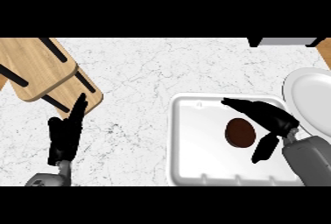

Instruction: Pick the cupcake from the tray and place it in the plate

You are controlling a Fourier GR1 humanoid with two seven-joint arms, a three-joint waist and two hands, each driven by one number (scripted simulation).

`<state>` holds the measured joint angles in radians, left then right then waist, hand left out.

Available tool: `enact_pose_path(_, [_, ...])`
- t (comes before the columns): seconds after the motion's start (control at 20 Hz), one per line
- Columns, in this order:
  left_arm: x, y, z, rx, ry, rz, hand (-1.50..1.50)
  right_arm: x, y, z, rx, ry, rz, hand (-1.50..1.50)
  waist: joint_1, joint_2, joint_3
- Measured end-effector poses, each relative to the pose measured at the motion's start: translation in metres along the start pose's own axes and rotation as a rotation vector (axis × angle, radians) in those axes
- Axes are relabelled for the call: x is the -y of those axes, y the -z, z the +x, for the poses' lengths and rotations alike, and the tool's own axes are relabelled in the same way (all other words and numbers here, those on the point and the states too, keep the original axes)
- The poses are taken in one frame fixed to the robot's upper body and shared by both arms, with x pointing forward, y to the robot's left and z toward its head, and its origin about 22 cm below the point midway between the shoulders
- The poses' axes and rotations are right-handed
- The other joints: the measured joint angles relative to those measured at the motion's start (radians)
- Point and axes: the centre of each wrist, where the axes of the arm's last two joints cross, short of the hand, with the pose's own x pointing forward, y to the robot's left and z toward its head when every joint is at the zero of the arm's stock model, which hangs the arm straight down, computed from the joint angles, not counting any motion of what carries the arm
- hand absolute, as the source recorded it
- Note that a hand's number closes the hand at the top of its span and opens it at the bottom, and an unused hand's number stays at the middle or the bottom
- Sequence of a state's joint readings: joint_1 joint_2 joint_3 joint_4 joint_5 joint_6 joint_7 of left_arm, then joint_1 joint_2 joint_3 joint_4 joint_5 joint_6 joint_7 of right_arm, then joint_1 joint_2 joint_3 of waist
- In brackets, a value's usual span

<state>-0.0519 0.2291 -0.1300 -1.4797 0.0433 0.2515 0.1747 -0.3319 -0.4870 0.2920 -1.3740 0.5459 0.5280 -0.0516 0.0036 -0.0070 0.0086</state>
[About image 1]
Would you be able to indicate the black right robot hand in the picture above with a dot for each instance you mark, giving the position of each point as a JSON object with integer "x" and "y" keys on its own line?
{"x": 266, "y": 116}

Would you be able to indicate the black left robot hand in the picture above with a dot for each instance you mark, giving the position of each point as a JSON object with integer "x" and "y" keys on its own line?
{"x": 64, "y": 137}

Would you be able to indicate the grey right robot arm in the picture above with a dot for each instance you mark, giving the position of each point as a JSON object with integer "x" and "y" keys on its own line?
{"x": 307, "y": 160}

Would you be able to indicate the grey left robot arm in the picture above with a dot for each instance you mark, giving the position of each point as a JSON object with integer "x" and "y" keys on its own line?
{"x": 53, "y": 176}

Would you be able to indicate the brown chocolate cupcake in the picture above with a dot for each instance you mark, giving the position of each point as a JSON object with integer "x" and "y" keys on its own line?
{"x": 240, "y": 132}

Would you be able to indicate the white round plate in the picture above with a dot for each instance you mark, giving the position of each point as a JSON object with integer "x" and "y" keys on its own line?
{"x": 312, "y": 99}

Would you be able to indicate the white rectangular tray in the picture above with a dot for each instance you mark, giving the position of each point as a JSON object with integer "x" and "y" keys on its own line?
{"x": 203, "y": 151}

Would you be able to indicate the wooden board with black stripes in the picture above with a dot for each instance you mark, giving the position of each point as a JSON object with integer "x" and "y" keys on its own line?
{"x": 34, "y": 65}
{"x": 73, "y": 93}

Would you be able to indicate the brown wooden panel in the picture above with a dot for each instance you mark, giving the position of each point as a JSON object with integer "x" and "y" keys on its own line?
{"x": 325, "y": 54}

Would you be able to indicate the grey and black appliance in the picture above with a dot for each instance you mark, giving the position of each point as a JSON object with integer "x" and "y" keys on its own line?
{"x": 282, "y": 41}

